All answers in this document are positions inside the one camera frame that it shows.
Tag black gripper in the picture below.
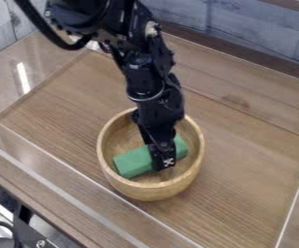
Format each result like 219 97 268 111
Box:
132 74 186 171

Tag green rectangular block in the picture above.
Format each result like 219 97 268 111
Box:
112 136 190 179

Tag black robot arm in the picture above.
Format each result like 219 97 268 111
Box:
15 0 186 171

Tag wooden bowl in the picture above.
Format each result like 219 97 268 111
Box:
96 108 206 202

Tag clear acrylic enclosure walls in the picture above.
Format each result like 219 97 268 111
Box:
0 34 299 248

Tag black table leg bracket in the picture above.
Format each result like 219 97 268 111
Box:
14 203 78 248

